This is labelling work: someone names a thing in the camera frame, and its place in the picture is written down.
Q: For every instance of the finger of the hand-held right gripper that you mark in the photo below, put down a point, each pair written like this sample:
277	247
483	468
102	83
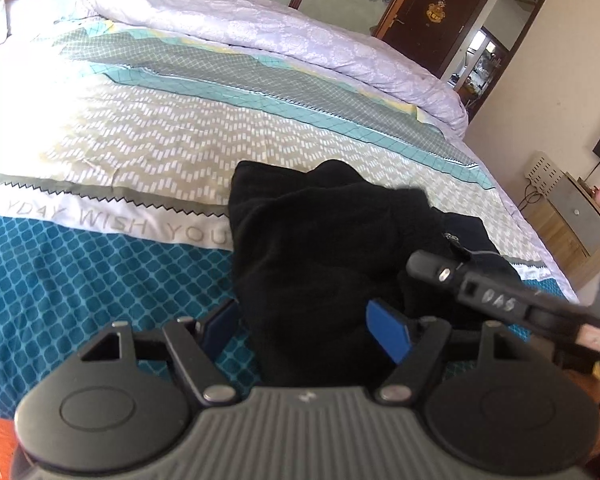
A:
430	267

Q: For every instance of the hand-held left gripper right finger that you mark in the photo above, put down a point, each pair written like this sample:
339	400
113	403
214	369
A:
387	331

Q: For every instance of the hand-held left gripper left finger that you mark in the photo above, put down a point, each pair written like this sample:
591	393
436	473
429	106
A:
221	327

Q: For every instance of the black pants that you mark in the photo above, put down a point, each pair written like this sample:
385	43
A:
330	260

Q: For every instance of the grey bedside cabinet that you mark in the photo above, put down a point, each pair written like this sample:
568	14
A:
577	215

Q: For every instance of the white perforated board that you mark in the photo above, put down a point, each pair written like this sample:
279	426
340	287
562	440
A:
542	172

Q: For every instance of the patterned teal bed sheet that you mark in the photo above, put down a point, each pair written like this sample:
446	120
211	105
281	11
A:
155	160

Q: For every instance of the dark wooden door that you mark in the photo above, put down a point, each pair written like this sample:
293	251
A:
437	15

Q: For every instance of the gold door ornament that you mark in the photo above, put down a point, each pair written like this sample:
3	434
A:
435	10

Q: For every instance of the lilac quilt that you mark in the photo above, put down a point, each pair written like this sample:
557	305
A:
260	25

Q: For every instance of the white pillow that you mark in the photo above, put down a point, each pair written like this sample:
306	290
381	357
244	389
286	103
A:
40	10

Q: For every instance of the wooden bed frame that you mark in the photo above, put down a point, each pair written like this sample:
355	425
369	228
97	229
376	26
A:
0	445

